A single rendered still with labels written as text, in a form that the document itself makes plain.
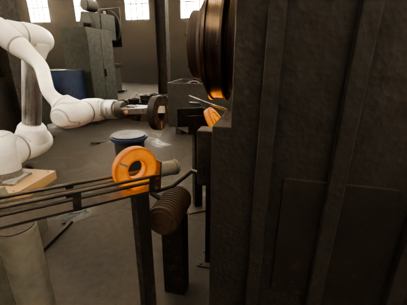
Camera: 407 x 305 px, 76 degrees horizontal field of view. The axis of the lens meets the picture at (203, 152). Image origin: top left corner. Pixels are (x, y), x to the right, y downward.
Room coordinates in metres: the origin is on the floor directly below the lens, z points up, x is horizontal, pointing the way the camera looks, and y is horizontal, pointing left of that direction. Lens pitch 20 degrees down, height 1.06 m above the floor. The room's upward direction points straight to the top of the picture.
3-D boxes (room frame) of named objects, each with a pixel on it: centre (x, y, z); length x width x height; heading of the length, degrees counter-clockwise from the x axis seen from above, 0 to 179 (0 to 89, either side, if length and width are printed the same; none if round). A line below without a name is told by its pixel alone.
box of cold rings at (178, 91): (4.07, -0.05, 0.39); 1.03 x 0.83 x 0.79; 80
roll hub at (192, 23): (1.26, 0.02, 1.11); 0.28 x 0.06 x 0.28; 166
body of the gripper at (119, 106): (1.22, 0.36, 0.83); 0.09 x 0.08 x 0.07; 76
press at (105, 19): (8.81, 3.18, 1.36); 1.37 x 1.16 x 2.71; 66
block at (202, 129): (1.01, -0.03, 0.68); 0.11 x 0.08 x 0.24; 76
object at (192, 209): (1.78, 0.05, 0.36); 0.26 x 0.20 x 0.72; 21
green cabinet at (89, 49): (4.70, 1.91, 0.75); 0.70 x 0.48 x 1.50; 166
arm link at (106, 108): (1.23, 0.43, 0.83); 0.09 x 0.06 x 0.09; 166
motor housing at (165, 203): (0.95, 0.14, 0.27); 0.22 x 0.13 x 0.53; 166
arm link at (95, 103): (1.25, 0.54, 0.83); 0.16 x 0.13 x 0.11; 76
